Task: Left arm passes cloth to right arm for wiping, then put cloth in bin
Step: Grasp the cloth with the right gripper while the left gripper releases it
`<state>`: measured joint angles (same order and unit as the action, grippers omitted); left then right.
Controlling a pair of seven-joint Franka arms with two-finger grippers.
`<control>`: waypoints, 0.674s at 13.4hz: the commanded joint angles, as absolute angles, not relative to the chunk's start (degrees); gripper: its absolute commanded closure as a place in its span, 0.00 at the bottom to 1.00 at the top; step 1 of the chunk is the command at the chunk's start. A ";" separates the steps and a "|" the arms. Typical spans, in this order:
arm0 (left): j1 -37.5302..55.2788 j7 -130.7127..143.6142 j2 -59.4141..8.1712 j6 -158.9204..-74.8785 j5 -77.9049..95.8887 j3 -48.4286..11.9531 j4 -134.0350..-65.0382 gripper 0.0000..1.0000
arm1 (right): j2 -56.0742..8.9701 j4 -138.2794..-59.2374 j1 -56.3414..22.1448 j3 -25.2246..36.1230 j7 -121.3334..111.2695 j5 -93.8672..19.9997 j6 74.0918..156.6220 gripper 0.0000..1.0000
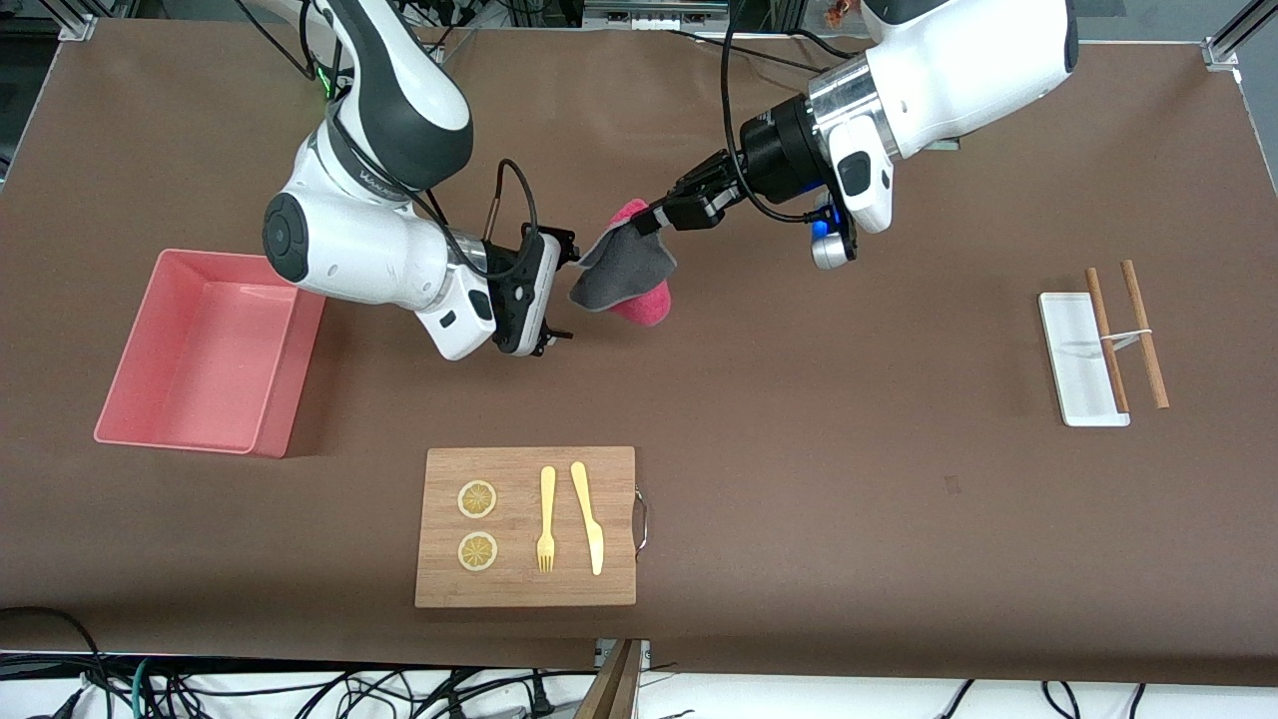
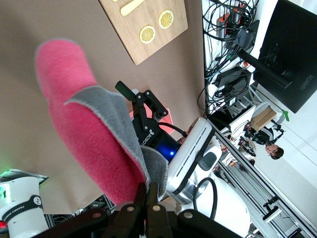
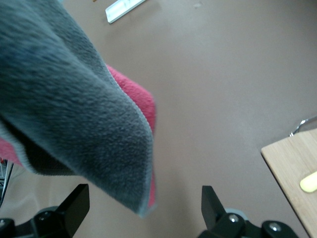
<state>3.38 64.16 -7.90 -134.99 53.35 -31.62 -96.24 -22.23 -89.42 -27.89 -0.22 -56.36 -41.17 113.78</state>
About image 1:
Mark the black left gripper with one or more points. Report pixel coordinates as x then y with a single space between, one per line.
777 152

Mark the red and grey cloth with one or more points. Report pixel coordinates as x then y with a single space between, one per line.
624 270

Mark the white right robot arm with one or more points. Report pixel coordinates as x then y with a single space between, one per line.
349 240

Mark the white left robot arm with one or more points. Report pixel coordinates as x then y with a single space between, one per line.
958 70

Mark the grey metal power strip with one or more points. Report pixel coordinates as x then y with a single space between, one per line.
649 18

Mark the yellow plastic fork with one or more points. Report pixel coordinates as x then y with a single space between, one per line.
547 499

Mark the lemon slice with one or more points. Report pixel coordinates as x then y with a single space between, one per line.
477 552
477 499

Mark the yellow plastic knife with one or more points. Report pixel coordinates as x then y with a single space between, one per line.
588 519

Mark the orange red toy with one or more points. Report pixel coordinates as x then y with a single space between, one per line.
842 10

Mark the bamboo cutting board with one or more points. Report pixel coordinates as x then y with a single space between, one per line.
519 589

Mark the pink plastic bin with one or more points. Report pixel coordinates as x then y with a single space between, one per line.
200 369

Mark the brown wooden beam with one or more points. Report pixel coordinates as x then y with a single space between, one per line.
611 689

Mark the black power plug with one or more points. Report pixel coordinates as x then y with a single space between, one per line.
541 697

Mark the white rectangular tray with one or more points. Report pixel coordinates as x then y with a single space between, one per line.
1078 359

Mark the white elastic band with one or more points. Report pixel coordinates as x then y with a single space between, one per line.
1138 333

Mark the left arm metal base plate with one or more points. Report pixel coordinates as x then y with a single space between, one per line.
944 145

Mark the small metal bracket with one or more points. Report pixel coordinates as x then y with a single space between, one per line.
644 654

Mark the aluminium frame profile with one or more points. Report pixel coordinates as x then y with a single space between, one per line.
1223 50
80 25

